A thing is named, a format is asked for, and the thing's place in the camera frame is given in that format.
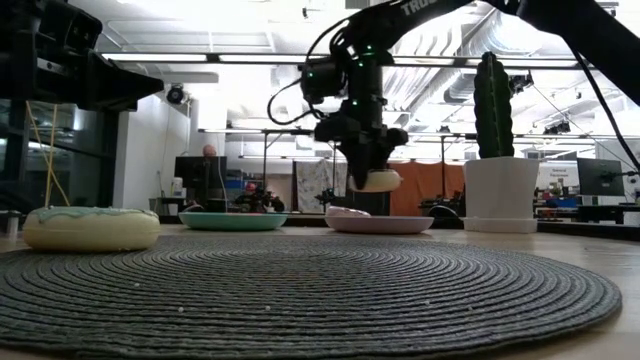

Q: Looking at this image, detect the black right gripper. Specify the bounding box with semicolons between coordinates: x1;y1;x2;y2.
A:
313;112;410;192

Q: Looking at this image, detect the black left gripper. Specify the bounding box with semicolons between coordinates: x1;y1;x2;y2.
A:
0;47;166;113

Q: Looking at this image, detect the purple icing donut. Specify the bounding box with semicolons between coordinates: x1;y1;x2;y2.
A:
348;168;404;194

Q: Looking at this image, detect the pink icing sprinkled donut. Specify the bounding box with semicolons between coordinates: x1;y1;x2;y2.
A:
326;205;372;218

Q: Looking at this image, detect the black curtain panel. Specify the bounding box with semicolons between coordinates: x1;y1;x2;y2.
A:
344;192;391;217

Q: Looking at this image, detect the small black background robot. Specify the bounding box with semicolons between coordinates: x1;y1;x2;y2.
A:
314;187;347;214

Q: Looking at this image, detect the long ceiling light bar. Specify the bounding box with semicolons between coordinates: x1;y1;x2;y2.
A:
99;52;581;69

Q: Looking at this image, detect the black ceiling spotlight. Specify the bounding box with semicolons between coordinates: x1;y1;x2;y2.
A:
165;83;187;106

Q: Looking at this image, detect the pink plate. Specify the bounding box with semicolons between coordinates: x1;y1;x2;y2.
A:
324;214;435;236

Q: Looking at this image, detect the patterned white cloth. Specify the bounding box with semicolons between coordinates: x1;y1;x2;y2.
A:
294;159;349;214

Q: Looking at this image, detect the person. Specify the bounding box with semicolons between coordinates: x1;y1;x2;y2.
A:
192;143;226;201

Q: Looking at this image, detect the black robot with red part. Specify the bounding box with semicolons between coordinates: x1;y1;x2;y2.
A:
234;182;286;214

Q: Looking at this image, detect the green cactus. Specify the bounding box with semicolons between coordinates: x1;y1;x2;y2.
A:
473;51;515;160

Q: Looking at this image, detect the white plant pot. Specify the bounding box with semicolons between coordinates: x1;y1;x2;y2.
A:
462;156;541;220

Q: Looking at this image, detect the white pot saucer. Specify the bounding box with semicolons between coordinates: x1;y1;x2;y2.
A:
459;215;540;235

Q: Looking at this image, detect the mint icing donut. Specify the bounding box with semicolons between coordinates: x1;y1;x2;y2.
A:
22;205;162;253

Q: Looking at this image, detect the grey woven round placemat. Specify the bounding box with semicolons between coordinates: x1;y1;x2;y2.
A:
0;234;623;359

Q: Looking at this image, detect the teal plate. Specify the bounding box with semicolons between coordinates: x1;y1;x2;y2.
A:
177;211;289;232

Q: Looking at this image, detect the white sign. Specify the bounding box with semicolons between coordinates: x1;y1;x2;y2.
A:
537;163;580;190

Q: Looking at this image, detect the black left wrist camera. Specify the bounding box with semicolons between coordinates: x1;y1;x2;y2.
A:
0;0;105;54

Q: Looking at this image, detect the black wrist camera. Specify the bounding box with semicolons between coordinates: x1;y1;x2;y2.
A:
0;0;105;54
298;58;349;105

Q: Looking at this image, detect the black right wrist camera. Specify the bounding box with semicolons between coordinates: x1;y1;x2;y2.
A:
298;58;349;105

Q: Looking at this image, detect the yellow rope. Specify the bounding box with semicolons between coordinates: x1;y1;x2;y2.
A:
24;102;71;209

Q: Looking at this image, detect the black right camera cable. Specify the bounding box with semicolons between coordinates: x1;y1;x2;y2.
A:
266;14;351;126

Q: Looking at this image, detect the grey metal post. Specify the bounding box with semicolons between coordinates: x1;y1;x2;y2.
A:
3;209;24;236

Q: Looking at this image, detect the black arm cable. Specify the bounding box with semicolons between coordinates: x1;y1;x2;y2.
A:
567;44;640;171

